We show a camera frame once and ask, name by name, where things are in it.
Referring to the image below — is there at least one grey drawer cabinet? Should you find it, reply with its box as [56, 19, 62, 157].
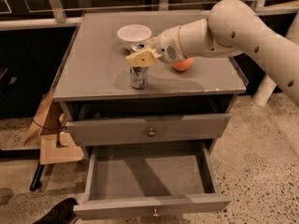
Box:
[51, 10, 249, 161]

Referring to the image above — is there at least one black bar on floor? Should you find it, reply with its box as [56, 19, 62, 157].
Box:
[29, 163, 45, 191]

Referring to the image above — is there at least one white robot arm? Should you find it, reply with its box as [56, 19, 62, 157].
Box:
[126, 0, 299, 105]

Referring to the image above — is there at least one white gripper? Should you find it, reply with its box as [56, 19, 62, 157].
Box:
[126, 26, 184, 67]

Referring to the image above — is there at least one orange fruit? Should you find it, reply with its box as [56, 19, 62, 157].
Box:
[172, 58, 193, 72]

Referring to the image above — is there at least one black object on floor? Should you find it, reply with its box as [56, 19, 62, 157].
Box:
[33, 198, 78, 224]

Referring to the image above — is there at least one grey open middle drawer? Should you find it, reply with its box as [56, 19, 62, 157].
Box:
[74, 141, 231, 220]

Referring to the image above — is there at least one metal railing frame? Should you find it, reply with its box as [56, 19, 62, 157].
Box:
[0, 0, 299, 32]

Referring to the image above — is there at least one grey top drawer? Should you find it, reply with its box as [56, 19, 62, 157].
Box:
[66, 114, 231, 147]

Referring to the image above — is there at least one redbull can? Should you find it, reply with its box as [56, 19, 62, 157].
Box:
[130, 43, 149, 90]

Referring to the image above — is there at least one white ceramic bowl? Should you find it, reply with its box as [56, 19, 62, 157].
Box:
[117, 24, 151, 49]

